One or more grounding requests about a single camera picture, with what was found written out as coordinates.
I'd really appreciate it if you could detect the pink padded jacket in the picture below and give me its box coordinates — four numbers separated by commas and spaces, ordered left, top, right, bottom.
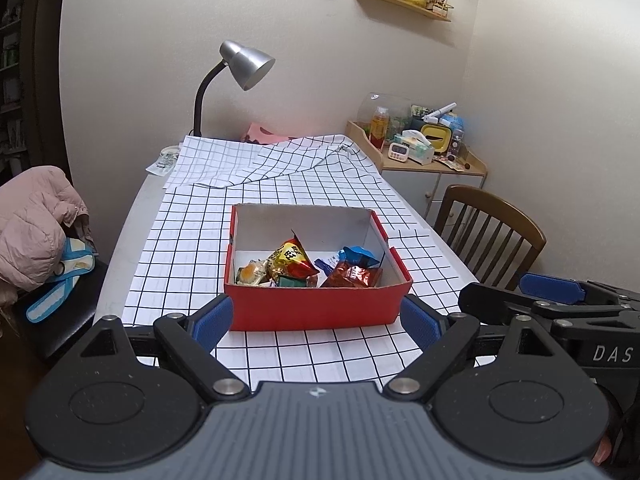
0, 166, 91, 306

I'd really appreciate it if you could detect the tissue box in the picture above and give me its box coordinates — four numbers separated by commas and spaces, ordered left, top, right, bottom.
395, 130, 433, 165

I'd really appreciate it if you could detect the red yellow snack packet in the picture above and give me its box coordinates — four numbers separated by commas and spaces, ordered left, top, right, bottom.
267, 230, 320, 283

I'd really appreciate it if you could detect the pink paper item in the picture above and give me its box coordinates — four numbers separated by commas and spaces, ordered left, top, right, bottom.
241, 121, 291, 145

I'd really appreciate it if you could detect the red cardboard box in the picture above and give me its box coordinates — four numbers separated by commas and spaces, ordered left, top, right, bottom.
223, 203, 414, 332

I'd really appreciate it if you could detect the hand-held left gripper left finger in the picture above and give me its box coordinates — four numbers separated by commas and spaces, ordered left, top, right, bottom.
80, 294, 250, 403

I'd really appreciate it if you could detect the wooden chair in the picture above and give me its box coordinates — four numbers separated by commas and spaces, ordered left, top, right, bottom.
434, 185, 547, 291

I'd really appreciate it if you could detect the clear plastic packet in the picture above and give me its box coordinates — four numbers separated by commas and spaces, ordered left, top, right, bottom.
146, 144, 182, 177

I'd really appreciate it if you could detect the clear glass dome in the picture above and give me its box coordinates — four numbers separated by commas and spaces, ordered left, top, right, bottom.
357, 92, 413, 136

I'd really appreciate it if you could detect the yellow box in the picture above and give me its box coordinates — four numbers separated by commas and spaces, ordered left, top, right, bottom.
420, 122, 453, 155

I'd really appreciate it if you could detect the dark bookshelf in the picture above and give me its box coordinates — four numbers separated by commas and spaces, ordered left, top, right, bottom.
0, 0, 41, 186

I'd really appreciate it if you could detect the blue white cloth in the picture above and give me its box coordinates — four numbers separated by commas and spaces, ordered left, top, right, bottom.
26, 237, 96, 323

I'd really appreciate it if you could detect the black chair seat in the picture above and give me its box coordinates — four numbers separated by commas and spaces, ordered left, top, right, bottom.
12, 255, 108, 361

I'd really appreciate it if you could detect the white pen-shaped device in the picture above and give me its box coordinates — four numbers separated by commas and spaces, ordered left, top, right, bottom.
425, 102, 457, 123

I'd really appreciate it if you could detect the checked tablecloth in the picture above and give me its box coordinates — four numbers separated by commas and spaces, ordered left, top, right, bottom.
120, 134, 481, 386

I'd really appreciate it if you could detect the dark red foil snack packet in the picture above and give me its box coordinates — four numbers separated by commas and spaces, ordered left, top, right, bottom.
320, 261, 383, 289

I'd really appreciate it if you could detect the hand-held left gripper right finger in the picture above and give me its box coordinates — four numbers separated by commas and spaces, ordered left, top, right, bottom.
383, 294, 551, 402

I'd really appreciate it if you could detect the egg print snack packet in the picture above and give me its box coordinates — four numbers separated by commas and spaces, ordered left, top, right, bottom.
235, 259, 271, 286

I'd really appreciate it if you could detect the bottle with orange liquid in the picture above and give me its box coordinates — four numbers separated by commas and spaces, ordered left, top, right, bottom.
371, 106, 390, 147

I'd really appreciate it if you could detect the silver desk lamp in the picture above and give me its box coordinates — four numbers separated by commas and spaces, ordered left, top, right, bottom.
194, 40, 276, 138

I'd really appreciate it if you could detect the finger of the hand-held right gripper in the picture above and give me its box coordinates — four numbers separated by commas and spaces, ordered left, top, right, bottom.
518, 272, 640, 306
459, 283, 640, 327

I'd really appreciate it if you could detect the white cabinet with wooden top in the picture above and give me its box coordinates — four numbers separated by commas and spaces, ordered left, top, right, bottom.
346, 120, 488, 221

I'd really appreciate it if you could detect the green snack packet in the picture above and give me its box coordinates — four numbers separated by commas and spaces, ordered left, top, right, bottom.
275, 274, 318, 289

